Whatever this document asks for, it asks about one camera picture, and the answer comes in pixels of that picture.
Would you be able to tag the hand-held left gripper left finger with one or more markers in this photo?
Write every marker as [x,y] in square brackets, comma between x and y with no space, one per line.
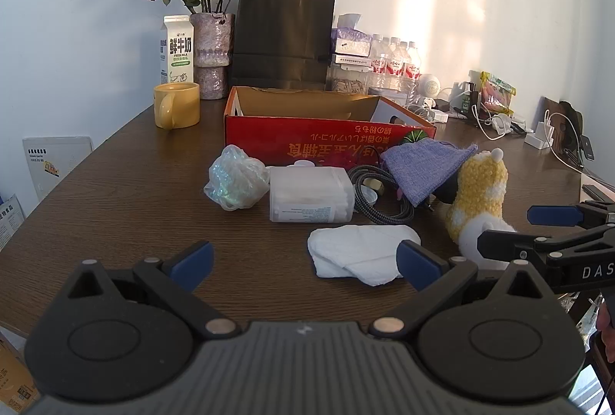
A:
[192,263]

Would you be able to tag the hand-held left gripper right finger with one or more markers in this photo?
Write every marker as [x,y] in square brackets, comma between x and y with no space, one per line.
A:
[418,263]

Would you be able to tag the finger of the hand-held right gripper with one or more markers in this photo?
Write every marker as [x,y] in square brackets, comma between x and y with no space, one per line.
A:
[504,244]
[552,215]

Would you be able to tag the yellow white plush toy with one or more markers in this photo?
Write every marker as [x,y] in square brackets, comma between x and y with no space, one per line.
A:
[480,189]

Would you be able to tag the white tissue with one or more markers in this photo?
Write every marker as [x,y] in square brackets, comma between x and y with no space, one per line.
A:
[350,251]

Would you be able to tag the iridescent plastic bag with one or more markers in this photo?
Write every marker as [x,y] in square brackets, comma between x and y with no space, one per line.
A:
[235,179]

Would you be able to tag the purple cloth pouch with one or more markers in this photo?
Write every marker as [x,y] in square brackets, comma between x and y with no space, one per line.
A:
[423,165]

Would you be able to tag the white translucent plastic container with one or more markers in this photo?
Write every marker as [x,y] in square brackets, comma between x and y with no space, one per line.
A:
[310,196]

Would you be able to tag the red cardboard box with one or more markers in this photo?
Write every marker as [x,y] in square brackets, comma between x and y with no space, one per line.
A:
[288,136]

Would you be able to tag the person's right hand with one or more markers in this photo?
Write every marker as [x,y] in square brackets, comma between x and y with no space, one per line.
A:
[606,323]

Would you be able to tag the black phone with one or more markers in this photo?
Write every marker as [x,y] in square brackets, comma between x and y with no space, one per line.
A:
[598,193]

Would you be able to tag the white charging dock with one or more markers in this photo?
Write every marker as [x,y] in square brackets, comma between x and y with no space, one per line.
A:
[538,139]

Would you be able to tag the yellow green snack packet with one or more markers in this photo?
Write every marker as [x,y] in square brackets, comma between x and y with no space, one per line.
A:
[497,93]

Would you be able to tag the white charger block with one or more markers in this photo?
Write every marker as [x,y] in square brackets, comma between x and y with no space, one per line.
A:
[439,116]

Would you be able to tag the black charger stand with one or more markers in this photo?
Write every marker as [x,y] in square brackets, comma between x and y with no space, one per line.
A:
[465,100]

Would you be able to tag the yellow ceramic mug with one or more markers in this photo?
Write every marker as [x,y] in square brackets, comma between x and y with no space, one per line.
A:
[180,107]

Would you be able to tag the white round device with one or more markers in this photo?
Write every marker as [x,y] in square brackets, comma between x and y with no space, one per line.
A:
[429,86]

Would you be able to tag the printed paper booklet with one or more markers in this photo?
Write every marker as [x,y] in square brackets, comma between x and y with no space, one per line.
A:
[9,223]

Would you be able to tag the clear box of seeds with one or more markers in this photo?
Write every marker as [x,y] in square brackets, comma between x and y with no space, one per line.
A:
[348,81]

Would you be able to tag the pack of water bottles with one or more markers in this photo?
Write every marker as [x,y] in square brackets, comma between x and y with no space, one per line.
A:
[396,64]

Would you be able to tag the speckled purple vase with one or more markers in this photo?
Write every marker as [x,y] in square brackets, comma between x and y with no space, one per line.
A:
[211,54]

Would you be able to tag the brown cardboard carton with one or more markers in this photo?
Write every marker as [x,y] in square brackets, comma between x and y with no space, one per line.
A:
[14,376]

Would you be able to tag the flat white labelled box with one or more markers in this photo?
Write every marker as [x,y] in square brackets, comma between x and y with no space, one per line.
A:
[350,60]

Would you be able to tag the white milk carton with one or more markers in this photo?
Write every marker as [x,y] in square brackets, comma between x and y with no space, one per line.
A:
[178,50]

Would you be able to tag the purple tissue pack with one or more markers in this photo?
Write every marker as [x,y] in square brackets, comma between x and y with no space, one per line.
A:
[350,38]

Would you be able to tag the black paper bag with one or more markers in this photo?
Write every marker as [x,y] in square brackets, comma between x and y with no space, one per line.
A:
[283,35]

